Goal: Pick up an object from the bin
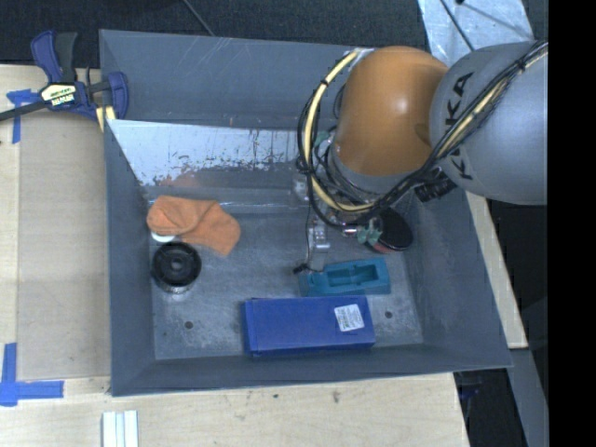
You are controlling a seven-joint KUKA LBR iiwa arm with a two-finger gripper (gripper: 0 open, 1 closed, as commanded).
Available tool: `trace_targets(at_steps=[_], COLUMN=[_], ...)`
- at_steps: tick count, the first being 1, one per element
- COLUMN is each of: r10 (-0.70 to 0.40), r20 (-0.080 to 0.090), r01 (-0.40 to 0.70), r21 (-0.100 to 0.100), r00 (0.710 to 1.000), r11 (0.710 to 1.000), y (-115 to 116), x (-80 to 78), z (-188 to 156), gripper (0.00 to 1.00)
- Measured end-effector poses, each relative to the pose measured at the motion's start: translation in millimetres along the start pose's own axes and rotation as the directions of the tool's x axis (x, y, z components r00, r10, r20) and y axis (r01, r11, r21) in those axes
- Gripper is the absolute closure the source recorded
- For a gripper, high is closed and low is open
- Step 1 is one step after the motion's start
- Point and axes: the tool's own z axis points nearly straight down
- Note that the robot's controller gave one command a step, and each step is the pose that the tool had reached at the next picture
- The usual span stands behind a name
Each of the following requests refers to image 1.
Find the teal hollow plastic block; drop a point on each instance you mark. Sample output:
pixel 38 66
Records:
pixel 344 283

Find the black and red round tin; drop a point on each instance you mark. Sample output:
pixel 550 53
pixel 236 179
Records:
pixel 396 232

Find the blue flat box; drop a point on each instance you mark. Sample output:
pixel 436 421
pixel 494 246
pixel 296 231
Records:
pixel 298 326

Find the pale grey metal gripper finger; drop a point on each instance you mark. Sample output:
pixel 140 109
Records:
pixel 320 245

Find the small white round thing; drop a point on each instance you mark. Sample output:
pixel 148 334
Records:
pixel 162 238

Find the orange cloth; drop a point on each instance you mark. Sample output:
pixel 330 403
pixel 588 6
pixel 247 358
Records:
pixel 205 226

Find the black round jar lid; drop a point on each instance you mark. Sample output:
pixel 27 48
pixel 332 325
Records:
pixel 176 264

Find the grey metal bin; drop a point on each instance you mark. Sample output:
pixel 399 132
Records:
pixel 261 268

